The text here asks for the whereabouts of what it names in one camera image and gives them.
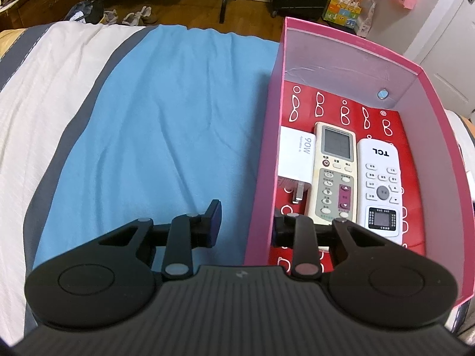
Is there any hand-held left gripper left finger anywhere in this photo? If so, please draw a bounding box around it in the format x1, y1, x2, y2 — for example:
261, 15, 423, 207
97, 199, 224, 280

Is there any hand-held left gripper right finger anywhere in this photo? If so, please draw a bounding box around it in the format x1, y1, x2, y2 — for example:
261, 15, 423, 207
272, 213, 388, 280

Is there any pink cardboard box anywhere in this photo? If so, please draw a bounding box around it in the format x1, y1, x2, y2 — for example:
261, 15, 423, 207
244, 17, 475, 305

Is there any cream remote with large display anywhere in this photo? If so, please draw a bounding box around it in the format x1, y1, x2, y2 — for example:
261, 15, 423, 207
305, 122, 359, 227

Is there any white rectangular power adapter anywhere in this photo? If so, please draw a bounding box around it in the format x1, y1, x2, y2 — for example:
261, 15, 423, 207
278, 126, 319, 204

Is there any white remote with small screen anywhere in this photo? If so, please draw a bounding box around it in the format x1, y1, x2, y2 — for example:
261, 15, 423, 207
356, 139, 405, 246

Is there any red glasses-print box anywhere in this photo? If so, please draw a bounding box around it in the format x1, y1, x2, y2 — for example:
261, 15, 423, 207
268, 82, 427, 269

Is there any pair of shoes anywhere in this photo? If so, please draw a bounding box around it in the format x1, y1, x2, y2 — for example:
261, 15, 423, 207
122, 6, 158, 25

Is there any white door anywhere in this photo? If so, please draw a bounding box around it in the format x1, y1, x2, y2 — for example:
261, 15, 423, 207
410, 0, 475, 117

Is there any colourful gift bag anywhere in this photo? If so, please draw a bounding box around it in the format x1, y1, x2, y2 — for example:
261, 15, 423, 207
322, 0, 363, 28

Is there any clear plastic bag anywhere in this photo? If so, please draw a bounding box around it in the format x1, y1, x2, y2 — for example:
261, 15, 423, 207
354, 0, 383, 38

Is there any black bag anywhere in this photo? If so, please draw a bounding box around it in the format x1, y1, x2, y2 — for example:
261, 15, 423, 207
63, 0, 105, 25

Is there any wooden nightstand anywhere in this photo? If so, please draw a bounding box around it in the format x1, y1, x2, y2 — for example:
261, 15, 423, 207
0, 0, 86, 30

